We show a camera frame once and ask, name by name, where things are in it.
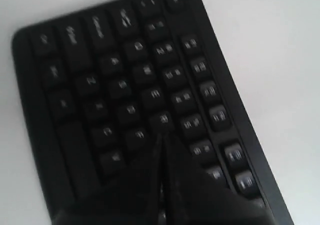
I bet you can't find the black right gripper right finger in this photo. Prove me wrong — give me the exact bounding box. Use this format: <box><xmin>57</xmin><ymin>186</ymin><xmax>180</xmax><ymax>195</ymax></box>
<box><xmin>162</xmin><ymin>133</ymin><xmax>276</xmax><ymax>225</ymax></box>

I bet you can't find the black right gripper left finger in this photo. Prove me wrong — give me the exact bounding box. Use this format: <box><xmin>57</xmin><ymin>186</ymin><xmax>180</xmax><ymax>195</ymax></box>
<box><xmin>52</xmin><ymin>133</ymin><xmax>163</xmax><ymax>225</ymax></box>

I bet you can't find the black Acer keyboard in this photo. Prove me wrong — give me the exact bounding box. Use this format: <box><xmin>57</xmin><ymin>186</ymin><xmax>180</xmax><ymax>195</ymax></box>
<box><xmin>11</xmin><ymin>0</ymin><xmax>293</xmax><ymax>225</ymax></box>

